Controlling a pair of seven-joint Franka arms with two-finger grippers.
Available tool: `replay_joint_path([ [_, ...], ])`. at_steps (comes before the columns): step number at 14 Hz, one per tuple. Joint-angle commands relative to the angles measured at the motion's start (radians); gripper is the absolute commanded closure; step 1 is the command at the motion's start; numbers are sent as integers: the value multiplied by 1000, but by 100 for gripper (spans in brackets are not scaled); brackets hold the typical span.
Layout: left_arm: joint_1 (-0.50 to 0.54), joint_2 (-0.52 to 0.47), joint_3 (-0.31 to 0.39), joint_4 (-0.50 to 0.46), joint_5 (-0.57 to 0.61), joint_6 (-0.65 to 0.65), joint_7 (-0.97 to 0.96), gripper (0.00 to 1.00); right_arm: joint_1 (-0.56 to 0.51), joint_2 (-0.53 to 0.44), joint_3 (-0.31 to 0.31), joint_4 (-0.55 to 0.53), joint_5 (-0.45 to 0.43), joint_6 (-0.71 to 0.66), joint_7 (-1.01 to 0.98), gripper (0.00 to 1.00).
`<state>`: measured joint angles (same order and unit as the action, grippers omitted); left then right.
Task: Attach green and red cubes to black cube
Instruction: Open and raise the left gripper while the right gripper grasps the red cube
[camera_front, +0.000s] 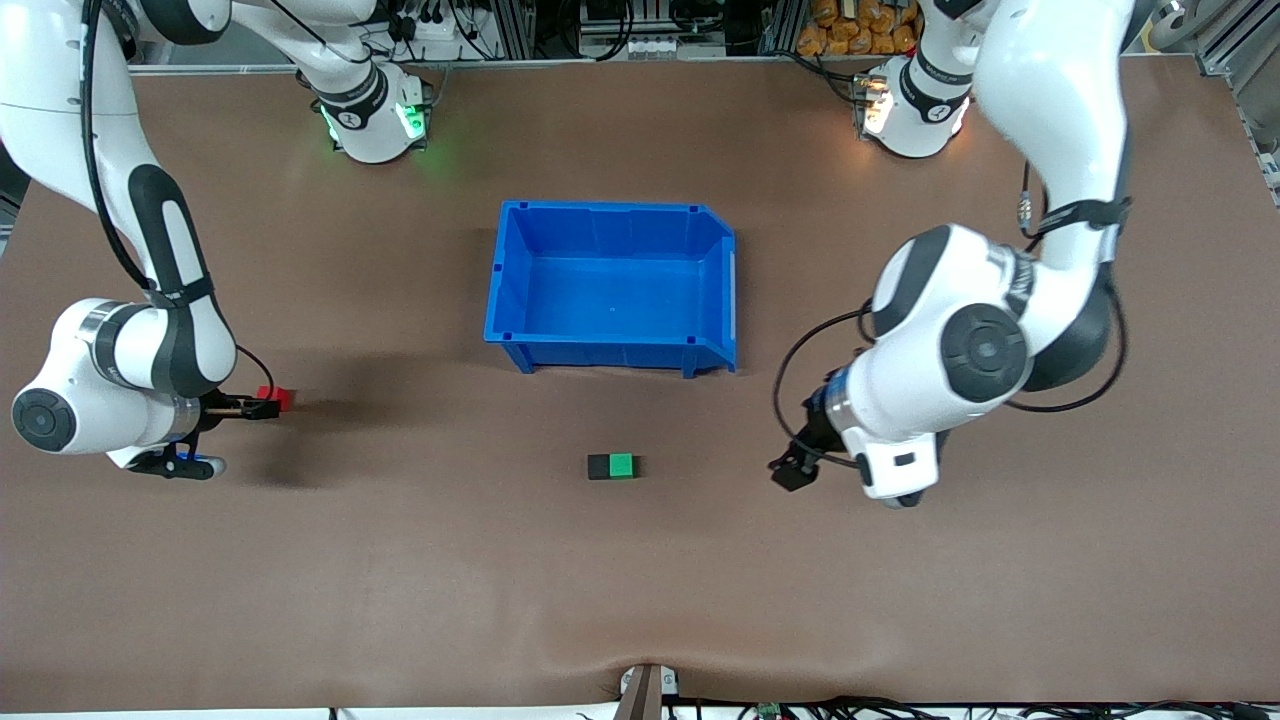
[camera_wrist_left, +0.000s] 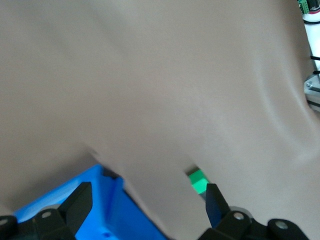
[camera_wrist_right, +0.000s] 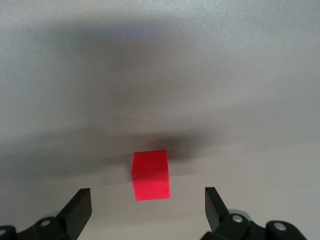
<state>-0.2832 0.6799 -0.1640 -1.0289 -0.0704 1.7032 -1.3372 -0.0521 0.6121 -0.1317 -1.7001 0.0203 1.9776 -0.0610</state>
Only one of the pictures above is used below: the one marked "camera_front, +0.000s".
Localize white power strip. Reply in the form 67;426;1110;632
400;8;471;43

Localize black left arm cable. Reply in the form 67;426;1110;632
772;160;1131;471

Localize orange packaged goods pile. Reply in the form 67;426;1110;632
796;0;921;58

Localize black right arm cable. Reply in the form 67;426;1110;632
80;0;276;396

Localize black box device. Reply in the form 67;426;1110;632
578;0;641;33

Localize aluminium frame profile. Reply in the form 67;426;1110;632
1195;0;1280;209

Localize metal table clamp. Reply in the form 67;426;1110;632
618;662;681;720

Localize grey metal fixture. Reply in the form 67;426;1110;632
1148;0;1206;53

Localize blue plastic storage bin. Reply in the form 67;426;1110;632
483;200;739;379

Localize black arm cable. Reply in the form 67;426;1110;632
772;160;1131;471
80;0;276;396

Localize white terminal block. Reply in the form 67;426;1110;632
622;35;728;58

